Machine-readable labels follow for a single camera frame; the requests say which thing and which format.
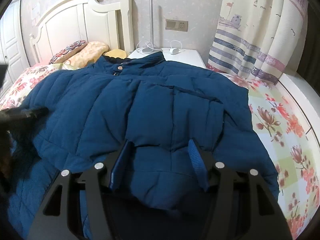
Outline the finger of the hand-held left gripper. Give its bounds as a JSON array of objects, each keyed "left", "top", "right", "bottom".
[{"left": 4, "top": 107, "right": 49, "bottom": 121}]

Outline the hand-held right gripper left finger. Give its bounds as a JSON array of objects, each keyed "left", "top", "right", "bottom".
[{"left": 26, "top": 140, "right": 137, "bottom": 240}]

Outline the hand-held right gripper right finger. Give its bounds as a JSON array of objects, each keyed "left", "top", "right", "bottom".
[{"left": 187, "top": 139, "right": 293, "bottom": 240}]

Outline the blue padded jacket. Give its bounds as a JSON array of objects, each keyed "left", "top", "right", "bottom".
[{"left": 7, "top": 51, "right": 279, "bottom": 240}]

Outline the white wardrobe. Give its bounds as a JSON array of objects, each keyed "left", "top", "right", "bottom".
[{"left": 0, "top": 0, "right": 30, "bottom": 98}]

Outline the red purple patterned pillow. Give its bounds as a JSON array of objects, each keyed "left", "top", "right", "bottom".
[{"left": 49, "top": 40, "right": 88, "bottom": 64}]

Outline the orange floral pillow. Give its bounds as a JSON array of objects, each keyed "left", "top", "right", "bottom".
[{"left": 62, "top": 42, "right": 110, "bottom": 69}]

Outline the floral quilt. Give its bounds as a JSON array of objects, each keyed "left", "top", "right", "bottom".
[{"left": 0, "top": 64, "right": 317, "bottom": 240}]

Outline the white nightstand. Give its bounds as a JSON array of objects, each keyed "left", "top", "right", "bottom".
[{"left": 127, "top": 47, "right": 207, "bottom": 69}]

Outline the white wooden headboard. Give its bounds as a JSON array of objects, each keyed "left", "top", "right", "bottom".
[{"left": 29, "top": 0, "right": 134, "bottom": 67}]

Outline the yellow bed sheet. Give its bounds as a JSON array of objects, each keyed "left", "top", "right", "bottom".
[{"left": 104, "top": 49, "right": 128, "bottom": 59}]

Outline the striped boat print curtain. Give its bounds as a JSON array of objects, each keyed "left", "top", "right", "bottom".
[{"left": 207, "top": 0, "right": 309, "bottom": 85}]

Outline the paper wall sticker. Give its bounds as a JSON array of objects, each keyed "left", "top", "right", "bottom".
[{"left": 31, "top": 2, "right": 41, "bottom": 19}]

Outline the wall socket panel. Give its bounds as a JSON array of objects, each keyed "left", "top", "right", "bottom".
[{"left": 165, "top": 19, "right": 188, "bottom": 32}]

